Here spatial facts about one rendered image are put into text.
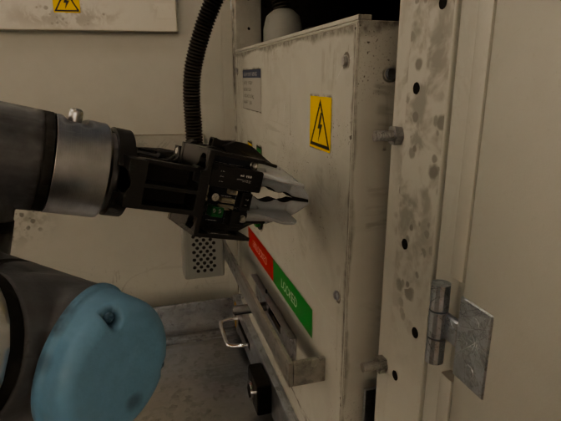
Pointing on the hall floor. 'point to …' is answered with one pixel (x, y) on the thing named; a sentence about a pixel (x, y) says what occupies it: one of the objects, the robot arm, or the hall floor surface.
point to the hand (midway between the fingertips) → (294, 197)
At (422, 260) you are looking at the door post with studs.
